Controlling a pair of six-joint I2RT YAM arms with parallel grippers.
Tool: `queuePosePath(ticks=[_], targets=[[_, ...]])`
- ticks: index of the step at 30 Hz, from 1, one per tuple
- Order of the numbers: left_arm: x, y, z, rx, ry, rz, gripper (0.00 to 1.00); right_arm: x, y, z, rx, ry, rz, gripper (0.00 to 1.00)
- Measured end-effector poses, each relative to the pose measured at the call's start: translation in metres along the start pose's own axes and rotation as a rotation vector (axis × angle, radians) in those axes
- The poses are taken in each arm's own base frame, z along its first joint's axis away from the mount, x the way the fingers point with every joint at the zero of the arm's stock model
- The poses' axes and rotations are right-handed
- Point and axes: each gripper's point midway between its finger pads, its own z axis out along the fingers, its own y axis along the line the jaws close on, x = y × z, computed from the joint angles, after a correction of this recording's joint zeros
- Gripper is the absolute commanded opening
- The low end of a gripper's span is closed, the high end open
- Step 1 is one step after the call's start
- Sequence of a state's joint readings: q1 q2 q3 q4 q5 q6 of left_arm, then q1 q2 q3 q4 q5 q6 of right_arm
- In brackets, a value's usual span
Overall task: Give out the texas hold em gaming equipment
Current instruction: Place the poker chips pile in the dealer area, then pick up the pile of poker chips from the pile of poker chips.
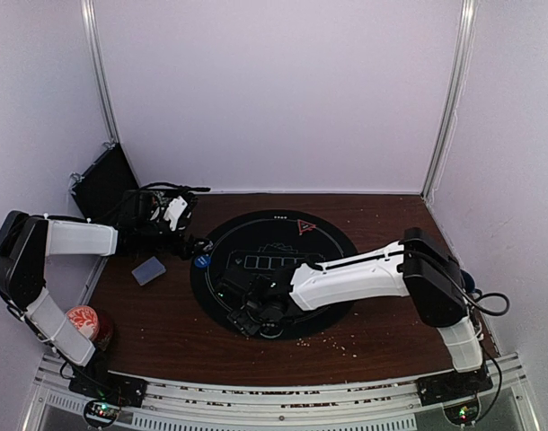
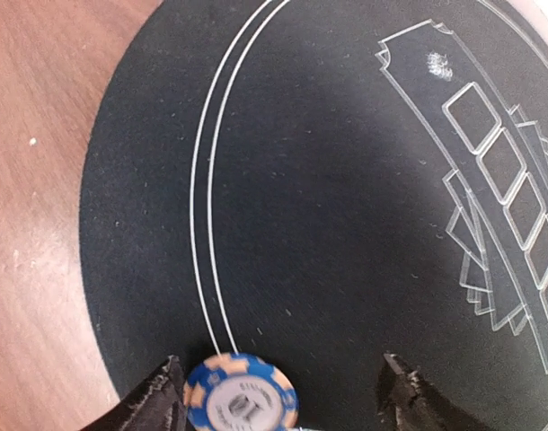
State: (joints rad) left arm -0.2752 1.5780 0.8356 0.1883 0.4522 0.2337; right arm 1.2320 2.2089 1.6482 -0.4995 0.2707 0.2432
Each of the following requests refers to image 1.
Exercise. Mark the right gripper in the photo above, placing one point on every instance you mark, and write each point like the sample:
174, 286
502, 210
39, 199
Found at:
246, 327

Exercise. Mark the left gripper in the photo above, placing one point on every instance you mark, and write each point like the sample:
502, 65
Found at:
185, 251

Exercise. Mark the blue small blind button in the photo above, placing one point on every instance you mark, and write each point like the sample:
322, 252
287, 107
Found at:
202, 261

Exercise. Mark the red triangle marker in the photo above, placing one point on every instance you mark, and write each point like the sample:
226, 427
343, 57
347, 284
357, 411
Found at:
304, 226

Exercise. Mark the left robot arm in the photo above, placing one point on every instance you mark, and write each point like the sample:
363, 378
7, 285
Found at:
29, 243

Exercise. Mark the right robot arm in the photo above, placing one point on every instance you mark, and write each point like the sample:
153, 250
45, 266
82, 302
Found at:
304, 298

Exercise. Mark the grey card deck box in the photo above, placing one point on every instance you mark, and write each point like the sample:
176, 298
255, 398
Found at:
148, 271

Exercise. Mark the round black poker mat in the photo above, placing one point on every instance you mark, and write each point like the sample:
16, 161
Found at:
260, 243

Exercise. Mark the black poker set case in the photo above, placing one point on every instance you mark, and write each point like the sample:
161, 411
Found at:
108, 191

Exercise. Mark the red patterned tin can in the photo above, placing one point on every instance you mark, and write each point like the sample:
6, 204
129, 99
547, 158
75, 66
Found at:
95, 324

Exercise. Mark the dark blue mug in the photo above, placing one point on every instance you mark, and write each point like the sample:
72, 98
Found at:
469, 285

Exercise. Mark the aluminium front rail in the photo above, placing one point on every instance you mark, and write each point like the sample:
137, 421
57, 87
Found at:
394, 404

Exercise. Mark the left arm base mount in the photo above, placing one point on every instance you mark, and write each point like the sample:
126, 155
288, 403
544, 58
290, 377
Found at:
107, 401

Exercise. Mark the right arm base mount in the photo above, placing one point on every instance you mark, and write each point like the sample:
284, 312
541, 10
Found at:
458, 393

